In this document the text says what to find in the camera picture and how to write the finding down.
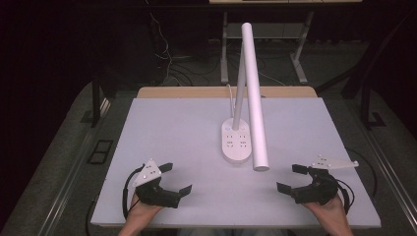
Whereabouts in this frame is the person's left hand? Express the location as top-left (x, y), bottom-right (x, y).
top-left (126, 192), bottom-right (163, 228)

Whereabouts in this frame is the white desk lamp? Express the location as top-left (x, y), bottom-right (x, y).
top-left (220, 22), bottom-right (270, 172)

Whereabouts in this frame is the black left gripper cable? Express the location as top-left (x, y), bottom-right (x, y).
top-left (121, 165), bottom-right (146, 220)

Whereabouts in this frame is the person's right hand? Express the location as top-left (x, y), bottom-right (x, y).
top-left (301, 194), bottom-right (349, 228)

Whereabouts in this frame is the black metal stand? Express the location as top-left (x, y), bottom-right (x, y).
top-left (80, 74), bottom-right (114, 129)
top-left (359, 81), bottom-right (387, 131)

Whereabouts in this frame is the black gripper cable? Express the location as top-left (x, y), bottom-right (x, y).
top-left (121, 165), bottom-right (146, 220)
top-left (335, 178), bottom-right (356, 216)

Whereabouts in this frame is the white lamp cable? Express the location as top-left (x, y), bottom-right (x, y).
top-left (225, 84), bottom-right (237, 120)

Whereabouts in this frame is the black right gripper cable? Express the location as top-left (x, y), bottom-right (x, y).
top-left (335, 178), bottom-right (356, 216)

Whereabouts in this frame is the white floor cable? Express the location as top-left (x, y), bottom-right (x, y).
top-left (149, 12), bottom-right (175, 84)

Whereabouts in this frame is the black floor frame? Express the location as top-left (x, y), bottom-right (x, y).
top-left (86, 139), bottom-right (114, 165)

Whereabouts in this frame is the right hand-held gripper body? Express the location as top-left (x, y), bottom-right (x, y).
top-left (289, 154), bottom-right (360, 207)

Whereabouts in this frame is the thin black cable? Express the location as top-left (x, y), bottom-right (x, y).
top-left (346, 147), bottom-right (379, 199)

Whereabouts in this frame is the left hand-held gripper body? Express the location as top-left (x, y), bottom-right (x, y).
top-left (132, 158), bottom-right (182, 209)

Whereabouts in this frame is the metal floor rail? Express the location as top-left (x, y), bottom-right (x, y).
top-left (357, 127), bottom-right (417, 227)
top-left (37, 131), bottom-right (99, 236)

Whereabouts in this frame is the metal desk frame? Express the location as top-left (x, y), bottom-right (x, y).
top-left (219, 11), bottom-right (315, 86)

